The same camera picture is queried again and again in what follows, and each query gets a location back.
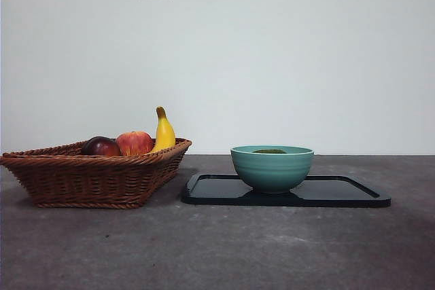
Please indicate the teal ceramic bowl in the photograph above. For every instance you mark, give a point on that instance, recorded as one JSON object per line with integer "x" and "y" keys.
{"x": 272, "y": 171}

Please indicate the yellow banana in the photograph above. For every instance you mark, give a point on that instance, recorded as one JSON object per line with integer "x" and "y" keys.
{"x": 165, "y": 133}

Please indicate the black rectangular tray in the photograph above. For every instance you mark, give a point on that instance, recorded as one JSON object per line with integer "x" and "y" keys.
{"x": 340, "y": 195}

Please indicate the red apple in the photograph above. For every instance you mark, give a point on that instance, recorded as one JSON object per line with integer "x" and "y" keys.
{"x": 135, "y": 143}

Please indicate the brown wicker basket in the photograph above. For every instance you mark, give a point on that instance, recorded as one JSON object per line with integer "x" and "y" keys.
{"x": 85, "y": 183}

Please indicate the green avocado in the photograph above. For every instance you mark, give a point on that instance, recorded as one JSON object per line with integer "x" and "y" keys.
{"x": 269, "y": 150}

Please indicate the dark red plum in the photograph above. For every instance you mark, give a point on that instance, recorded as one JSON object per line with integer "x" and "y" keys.
{"x": 101, "y": 147}

